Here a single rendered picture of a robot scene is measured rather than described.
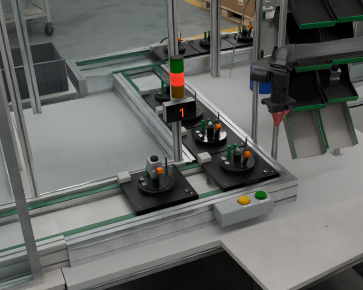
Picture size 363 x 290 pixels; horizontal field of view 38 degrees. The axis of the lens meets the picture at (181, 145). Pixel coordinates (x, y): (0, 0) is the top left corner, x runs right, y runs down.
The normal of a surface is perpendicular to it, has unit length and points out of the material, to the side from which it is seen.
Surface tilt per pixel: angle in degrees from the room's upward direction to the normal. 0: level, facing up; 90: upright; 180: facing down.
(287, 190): 90
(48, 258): 90
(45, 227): 0
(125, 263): 0
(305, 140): 45
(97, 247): 90
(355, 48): 60
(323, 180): 0
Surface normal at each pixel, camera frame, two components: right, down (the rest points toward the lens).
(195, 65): 0.39, 0.45
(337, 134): 0.14, -0.27
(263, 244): -0.04, -0.87
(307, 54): -0.29, -0.05
